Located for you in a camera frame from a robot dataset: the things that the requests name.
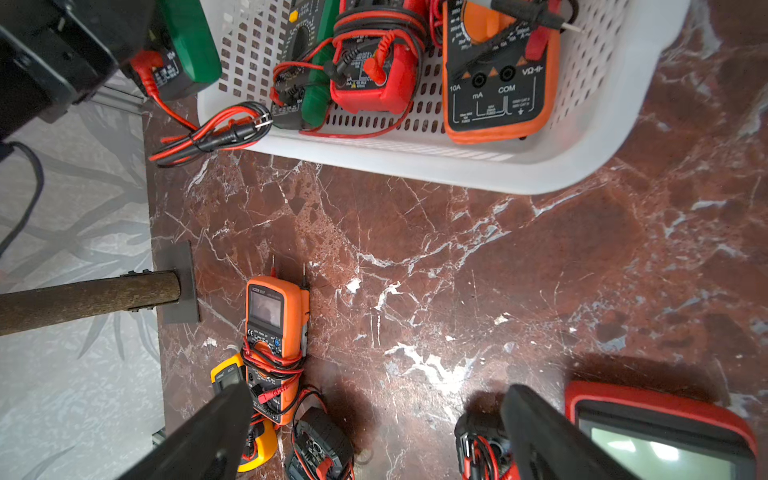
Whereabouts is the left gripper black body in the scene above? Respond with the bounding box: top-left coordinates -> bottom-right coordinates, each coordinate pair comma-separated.
1,0 -> 156,139

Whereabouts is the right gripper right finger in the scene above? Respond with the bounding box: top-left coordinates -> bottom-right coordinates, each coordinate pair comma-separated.
500,384 -> 635,480

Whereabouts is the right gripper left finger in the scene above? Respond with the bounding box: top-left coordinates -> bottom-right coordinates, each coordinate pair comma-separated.
121,383 -> 252,480

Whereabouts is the green multimeter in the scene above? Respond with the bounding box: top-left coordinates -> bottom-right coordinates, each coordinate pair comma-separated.
144,0 -> 222,102
270,0 -> 340,131

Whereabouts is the orange black multimeter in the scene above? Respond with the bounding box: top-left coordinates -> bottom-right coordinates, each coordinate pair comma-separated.
429,0 -> 580,145

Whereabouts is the small yellow multimeter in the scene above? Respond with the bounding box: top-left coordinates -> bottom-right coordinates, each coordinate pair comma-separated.
209,353 -> 280,474

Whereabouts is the small black red multimeter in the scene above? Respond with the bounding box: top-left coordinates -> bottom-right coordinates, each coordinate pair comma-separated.
454,411 -> 520,480

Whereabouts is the large red multimeter right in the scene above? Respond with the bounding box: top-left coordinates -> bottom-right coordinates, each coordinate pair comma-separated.
565,381 -> 758,479

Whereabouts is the small dark grey multimeter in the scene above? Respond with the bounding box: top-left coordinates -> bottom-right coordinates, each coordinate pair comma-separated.
284,407 -> 354,480

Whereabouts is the orange Victor multimeter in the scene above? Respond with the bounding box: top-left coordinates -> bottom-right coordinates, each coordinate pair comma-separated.
241,268 -> 310,426

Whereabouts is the white plastic perforated basket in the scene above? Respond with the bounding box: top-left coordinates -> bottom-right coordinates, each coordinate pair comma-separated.
196,0 -> 692,196

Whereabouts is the pink cherry blossom tree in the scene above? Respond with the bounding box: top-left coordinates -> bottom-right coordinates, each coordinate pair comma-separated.
1,272 -> 179,336

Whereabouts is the tree trunk base plate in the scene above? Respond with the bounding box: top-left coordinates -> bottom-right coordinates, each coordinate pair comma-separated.
153,240 -> 200,325

